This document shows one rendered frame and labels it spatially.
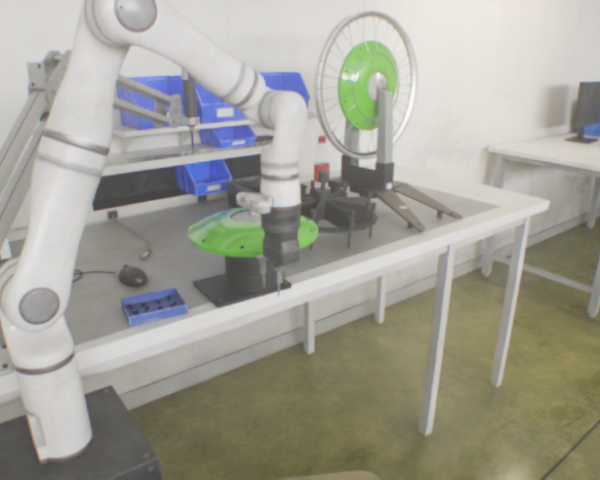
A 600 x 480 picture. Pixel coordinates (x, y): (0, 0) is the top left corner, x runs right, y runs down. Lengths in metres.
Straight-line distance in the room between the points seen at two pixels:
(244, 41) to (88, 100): 1.50
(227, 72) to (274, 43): 1.48
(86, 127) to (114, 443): 0.52
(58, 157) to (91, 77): 0.13
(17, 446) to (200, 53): 0.71
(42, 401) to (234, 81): 0.57
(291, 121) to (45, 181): 0.40
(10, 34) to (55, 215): 1.22
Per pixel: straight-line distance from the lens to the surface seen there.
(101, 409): 1.01
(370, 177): 1.85
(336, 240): 1.56
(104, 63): 0.79
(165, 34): 0.75
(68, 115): 0.74
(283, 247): 0.94
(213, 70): 0.80
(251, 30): 2.22
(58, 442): 0.90
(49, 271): 0.75
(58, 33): 1.92
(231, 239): 1.10
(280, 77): 2.28
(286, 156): 0.89
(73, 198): 0.73
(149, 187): 2.05
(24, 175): 1.08
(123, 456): 0.91
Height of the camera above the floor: 1.45
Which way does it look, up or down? 20 degrees down
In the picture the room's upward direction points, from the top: straight up
